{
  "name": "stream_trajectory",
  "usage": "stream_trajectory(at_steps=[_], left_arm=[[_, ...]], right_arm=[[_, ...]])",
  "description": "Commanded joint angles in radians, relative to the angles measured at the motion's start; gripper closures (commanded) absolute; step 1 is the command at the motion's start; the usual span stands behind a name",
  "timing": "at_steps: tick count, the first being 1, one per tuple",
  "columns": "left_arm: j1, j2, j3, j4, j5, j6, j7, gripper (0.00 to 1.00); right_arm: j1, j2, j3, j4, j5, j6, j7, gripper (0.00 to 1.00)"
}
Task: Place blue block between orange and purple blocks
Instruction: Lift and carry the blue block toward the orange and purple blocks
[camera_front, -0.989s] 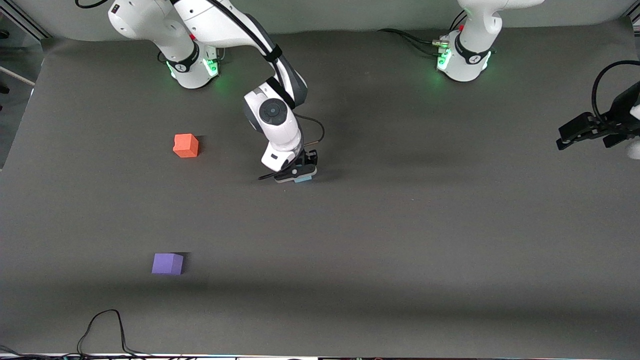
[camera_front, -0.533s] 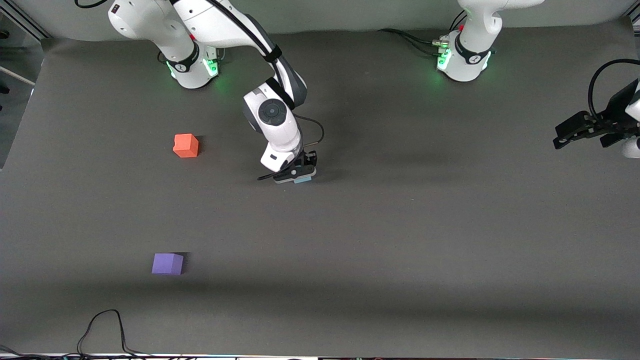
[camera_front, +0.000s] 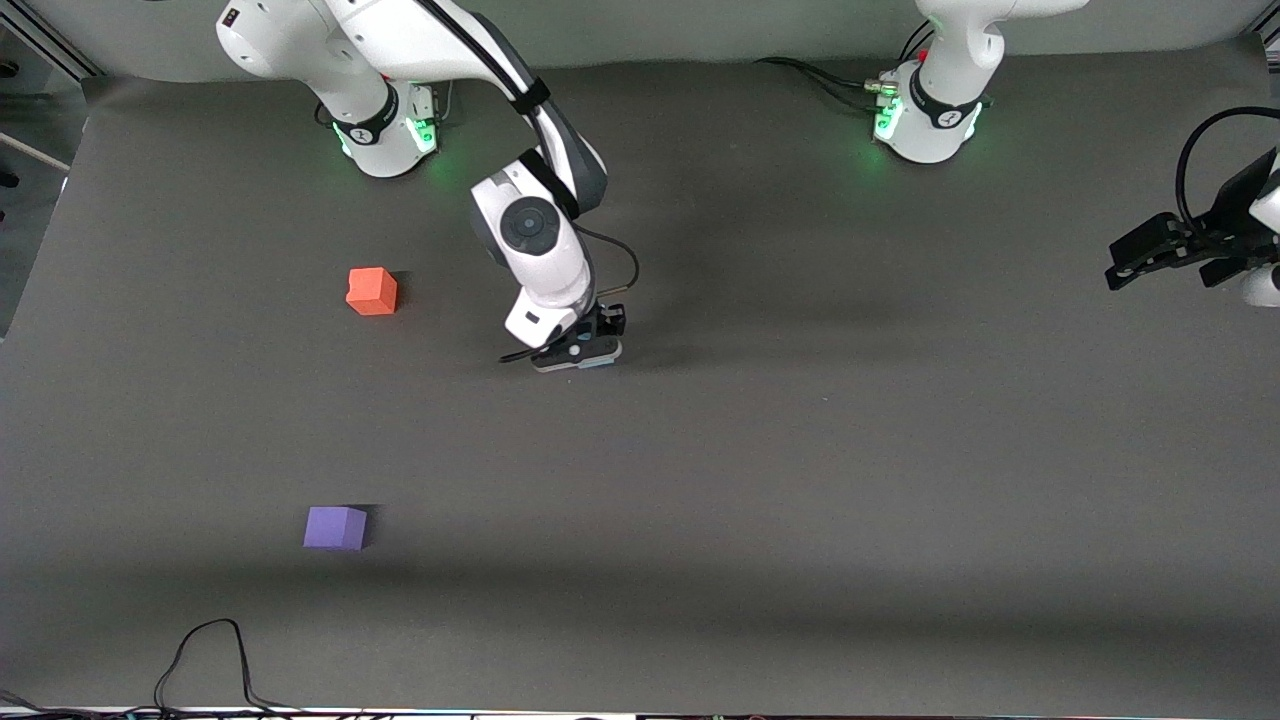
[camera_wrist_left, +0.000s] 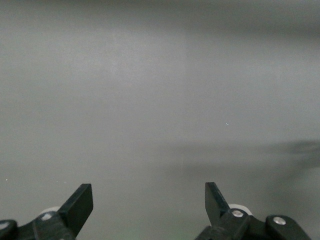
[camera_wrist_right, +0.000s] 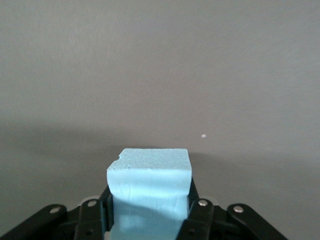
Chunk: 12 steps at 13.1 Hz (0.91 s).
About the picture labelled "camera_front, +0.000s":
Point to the aluminium frame rail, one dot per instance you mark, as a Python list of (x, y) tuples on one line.
[(55, 55)]

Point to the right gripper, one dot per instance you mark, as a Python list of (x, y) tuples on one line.
[(607, 322)]

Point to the purple foam block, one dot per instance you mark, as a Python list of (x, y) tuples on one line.
[(335, 528)]

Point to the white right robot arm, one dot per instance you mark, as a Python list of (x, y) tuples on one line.
[(540, 260)]

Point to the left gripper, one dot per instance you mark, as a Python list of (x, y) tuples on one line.
[(1213, 236)]

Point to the dark grey table mat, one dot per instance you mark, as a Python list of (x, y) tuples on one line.
[(700, 500)]

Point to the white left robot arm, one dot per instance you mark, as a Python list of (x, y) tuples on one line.
[(940, 110)]

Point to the orange foam block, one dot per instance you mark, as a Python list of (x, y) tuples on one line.
[(370, 290)]

